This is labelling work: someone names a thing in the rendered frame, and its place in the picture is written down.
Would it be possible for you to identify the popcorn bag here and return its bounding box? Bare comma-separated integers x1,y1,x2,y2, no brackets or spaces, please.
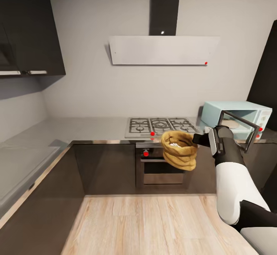
161,131,199,171

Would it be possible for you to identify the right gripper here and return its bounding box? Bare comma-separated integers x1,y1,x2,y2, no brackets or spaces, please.
192,133,210,147

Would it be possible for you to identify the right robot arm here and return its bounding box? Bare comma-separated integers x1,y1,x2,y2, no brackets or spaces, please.
192,126,277,255

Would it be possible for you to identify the microwave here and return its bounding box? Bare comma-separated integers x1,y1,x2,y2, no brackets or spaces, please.
201,101,272,154

